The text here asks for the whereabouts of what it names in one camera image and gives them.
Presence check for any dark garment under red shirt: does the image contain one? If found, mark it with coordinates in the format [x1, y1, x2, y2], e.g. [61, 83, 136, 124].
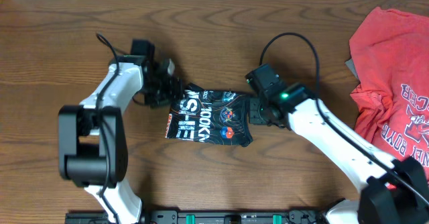
[345, 58, 359, 80]

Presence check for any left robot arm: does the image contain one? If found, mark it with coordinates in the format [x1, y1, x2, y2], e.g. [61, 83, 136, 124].
[58, 55, 183, 223]

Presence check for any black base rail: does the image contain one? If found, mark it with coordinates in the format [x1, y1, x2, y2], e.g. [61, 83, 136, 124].
[65, 209, 336, 224]

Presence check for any red printed t-shirt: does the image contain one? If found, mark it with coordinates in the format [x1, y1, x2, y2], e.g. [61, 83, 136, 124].
[349, 7, 428, 170]

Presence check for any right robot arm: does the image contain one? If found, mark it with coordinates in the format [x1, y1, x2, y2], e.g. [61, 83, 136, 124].
[251, 82, 428, 224]

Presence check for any black orange-patterned jersey shirt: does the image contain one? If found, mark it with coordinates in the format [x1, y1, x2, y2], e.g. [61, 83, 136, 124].
[165, 84, 253, 147]

